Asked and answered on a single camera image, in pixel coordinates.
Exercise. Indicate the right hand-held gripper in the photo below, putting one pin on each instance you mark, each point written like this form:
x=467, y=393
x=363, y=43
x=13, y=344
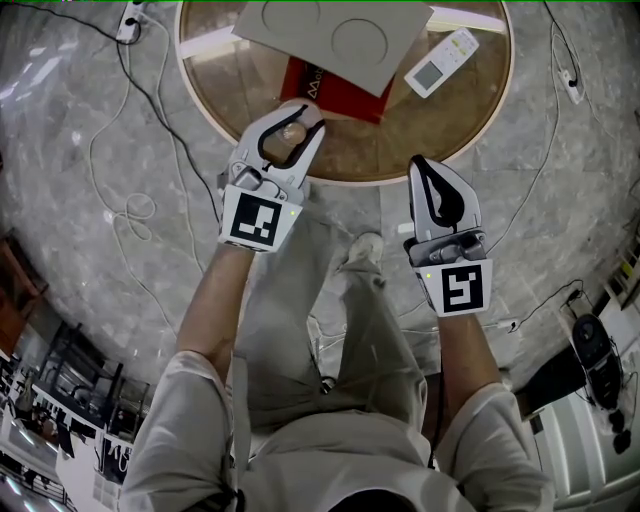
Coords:
x=460, y=285

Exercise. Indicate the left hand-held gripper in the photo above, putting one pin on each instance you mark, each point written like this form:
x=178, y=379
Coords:
x=252, y=220

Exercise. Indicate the small clear container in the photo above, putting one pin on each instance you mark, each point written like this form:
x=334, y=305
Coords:
x=292, y=134

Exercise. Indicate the person's right forearm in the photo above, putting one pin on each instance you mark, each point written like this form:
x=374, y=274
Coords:
x=467, y=365

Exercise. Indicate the person's left forearm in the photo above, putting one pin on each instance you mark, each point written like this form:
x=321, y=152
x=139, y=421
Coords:
x=212, y=310

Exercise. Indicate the round glass-top table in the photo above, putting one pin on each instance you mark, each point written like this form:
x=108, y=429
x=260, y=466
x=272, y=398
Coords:
x=450, y=125

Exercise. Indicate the red box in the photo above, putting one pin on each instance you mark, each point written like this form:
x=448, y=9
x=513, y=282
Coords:
x=345, y=100

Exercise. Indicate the person's white shoe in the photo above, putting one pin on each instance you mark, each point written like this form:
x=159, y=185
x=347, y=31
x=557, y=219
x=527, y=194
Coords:
x=366, y=247

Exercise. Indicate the grey cardboard tray with circles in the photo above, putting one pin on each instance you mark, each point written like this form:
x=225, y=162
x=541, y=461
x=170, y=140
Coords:
x=320, y=45

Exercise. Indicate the white remote control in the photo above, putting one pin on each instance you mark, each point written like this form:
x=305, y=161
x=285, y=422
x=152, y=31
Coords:
x=440, y=62

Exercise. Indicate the white power strip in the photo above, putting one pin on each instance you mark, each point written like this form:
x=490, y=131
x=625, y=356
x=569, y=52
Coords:
x=573, y=86
x=129, y=22

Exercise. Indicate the person's beige trousers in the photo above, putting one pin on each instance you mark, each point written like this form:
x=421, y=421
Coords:
x=285, y=325

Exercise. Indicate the black round appliance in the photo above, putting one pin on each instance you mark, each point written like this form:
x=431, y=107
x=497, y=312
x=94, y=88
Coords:
x=597, y=360

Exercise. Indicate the white cabinet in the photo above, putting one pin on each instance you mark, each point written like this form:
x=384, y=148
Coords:
x=585, y=450

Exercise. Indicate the person's beige shirt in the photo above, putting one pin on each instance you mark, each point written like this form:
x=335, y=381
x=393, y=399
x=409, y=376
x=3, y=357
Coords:
x=325, y=465

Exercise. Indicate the brown wooden furniture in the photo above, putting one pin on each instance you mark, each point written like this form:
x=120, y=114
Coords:
x=17, y=285

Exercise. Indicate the black metal rack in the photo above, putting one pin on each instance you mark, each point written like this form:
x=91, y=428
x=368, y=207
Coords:
x=75, y=380

